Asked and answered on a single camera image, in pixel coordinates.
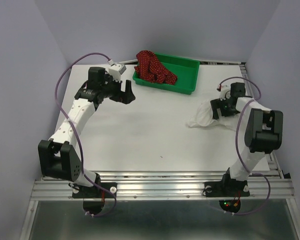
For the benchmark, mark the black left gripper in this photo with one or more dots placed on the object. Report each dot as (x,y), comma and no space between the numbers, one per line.
(126,97)

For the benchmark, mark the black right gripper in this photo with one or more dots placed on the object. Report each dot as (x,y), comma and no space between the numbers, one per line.
(216,103)

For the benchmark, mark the white skirt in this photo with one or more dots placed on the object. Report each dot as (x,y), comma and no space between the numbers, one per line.
(204,118)

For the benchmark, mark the red polka dot skirt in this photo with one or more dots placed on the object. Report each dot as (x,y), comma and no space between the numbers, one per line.
(150,69)

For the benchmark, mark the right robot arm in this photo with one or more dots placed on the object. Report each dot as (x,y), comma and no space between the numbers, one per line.
(259,130)

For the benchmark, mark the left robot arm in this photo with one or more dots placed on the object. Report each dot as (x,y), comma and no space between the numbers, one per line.
(57,155)

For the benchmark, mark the green plastic bin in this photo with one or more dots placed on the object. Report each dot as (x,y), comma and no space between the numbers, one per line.
(186,70)

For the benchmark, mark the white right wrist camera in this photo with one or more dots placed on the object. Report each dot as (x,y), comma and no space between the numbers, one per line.
(224,92)

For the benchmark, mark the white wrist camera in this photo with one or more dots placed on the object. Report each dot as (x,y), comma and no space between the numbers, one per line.
(116,70)
(224,92)

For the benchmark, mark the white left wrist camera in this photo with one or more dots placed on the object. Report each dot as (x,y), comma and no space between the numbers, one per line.
(116,70)

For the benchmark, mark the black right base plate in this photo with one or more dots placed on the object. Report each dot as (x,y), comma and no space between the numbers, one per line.
(219,189)

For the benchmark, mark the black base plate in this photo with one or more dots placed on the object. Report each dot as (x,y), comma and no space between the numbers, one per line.
(219,189)
(83,192)

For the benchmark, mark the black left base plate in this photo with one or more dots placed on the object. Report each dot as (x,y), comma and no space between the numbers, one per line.
(83,192)

